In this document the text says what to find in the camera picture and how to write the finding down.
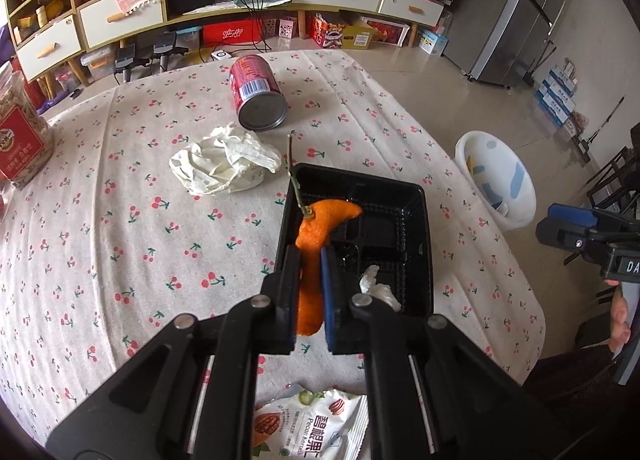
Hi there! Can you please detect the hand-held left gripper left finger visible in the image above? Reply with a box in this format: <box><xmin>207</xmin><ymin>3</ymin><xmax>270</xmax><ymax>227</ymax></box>
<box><xmin>45</xmin><ymin>245</ymin><xmax>303</xmax><ymax>460</ymax></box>

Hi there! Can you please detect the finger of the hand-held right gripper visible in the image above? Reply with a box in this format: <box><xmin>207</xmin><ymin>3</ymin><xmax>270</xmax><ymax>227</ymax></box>
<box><xmin>536</xmin><ymin>217</ymin><xmax>618</xmax><ymax>267</ymax></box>
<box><xmin>547</xmin><ymin>203</ymin><xmax>640</xmax><ymax>241</ymax></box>

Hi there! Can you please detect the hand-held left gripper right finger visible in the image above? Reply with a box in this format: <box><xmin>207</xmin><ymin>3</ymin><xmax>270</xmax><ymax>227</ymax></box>
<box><xmin>320</xmin><ymin>246</ymin><xmax>551</xmax><ymax>460</ymax></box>

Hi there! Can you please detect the white patterned trash bin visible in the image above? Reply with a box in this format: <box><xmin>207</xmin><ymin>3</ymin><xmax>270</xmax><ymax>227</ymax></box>
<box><xmin>455</xmin><ymin>131</ymin><xmax>537</xmax><ymax>232</ymax></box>

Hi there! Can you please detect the orange peel with stem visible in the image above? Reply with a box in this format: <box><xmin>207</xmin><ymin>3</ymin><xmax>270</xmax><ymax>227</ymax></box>
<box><xmin>286</xmin><ymin>133</ymin><xmax>363</xmax><ymax>337</ymax></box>

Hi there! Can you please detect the black plastic tray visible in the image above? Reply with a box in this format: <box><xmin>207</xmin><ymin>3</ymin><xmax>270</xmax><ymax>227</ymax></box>
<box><xmin>274</xmin><ymin>163</ymin><xmax>435</xmax><ymax>318</ymax></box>

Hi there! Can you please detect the white nut snack packet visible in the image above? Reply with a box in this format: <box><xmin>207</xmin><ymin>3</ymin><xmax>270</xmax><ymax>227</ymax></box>
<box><xmin>252</xmin><ymin>387</ymin><xmax>371</xmax><ymax>460</ymax></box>

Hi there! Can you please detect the white paper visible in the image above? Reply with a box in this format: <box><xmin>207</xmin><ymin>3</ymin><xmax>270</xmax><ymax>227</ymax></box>
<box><xmin>169</xmin><ymin>123</ymin><xmax>283</xmax><ymax>197</ymax></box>

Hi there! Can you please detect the red drink can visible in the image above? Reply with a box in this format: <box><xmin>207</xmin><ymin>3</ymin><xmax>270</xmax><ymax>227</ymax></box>
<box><xmin>230</xmin><ymin>54</ymin><xmax>288</xmax><ymax>131</ymax></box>

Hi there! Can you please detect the person's right hand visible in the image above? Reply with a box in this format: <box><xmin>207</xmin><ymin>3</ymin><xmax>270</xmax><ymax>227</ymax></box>
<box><xmin>607</xmin><ymin>281</ymin><xmax>632</xmax><ymax>356</ymax></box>

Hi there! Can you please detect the small crumpled white tissue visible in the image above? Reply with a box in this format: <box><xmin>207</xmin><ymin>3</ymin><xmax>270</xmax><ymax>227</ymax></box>
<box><xmin>357</xmin><ymin>265</ymin><xmax>402</xmax><ymax>312</ymax></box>

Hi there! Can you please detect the dark wooden chair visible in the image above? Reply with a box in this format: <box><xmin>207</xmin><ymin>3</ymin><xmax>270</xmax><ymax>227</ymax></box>
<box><xmin>585</xmin><ymin>123</ymin><xmax>640</xmax><ymax>221</ymax></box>

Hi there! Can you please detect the mop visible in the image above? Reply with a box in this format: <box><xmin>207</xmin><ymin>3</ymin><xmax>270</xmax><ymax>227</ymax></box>
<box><xmin>575</xmin><ymin>95</ymin><xmax>626</xmax><ymax>161</ymax></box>

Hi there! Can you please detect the blue white carton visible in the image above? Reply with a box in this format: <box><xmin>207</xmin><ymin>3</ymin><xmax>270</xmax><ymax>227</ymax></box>
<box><xmin>546</xmin><ymin>68</ymin><xmax>578</xmax><ymax>91</ymax></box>
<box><xmin>535</xmin><ymin>90</ymin><xmax>571</xmax><ymax>127</ymax></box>
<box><xmin>540</xmin><ymin>80</ymin><xmax>576</xmax><ymax>108</ymax></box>

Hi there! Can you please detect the cherry print tablecloth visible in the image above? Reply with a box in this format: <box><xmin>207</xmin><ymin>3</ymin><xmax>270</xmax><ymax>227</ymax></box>
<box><xmin>0</xmin><ymin>49</ymin><xmax>546</xmax><ymax>446</ymax></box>

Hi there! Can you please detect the grey refrigerator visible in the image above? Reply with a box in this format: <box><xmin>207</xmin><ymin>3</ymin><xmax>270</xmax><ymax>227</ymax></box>
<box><xmin>442</xmin><ymin>0</ymin><xmax>578</xmax><ymax>87</ymax></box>

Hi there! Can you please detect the blue white box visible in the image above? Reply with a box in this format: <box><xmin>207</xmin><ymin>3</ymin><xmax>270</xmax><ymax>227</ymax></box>
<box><xmin>417</xmin><ymin>26</ymin><xmax>449</xmax><ymax>56</ymax></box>

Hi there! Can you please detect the white crate red picture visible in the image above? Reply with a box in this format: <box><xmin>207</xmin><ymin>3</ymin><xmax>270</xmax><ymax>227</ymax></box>
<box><xmin>367</xmin><ymin>18</ymin><xmax>411</xmax><ymax>46</ymax></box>

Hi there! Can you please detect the colourful cardboard box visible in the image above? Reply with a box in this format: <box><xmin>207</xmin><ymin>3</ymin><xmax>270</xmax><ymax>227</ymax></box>
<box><xmin>306</xmin><ymin>13</ymin><xmax>375</xmax><ymax>50</ymax></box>

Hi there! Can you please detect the red flat box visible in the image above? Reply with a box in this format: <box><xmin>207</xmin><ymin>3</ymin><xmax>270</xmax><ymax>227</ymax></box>
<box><xmin>201</xmin><ymin>19</ymin><xmax>268</xmax><ymax>47</ymax></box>

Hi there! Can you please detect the blue lidded storage box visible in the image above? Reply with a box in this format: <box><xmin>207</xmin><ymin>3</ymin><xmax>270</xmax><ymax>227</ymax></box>
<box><xmin>167</xmin><ymin>25</ymin><xmax>203</xmax><ymax>52</ymax></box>

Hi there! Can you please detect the red label nut jar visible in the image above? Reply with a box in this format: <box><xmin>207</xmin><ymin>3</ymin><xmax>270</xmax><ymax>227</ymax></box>
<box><xmin>0</xmin><ymin>71</ymin><xmax>55</xmax><ymax>190</ymax></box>

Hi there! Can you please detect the wooden shelf cabinet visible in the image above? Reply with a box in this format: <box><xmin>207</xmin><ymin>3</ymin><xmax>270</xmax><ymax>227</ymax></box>
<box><xmin>2</xmin><ymin>0</ymin><xmax>83</xmax><ymax>84</ymax></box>

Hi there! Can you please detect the purple cloth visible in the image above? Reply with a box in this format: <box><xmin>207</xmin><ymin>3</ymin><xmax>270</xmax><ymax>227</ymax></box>
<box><xmin>0</xmin><ymin>23</ymin><xmax>13</xmax><ymax>71</ymax></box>

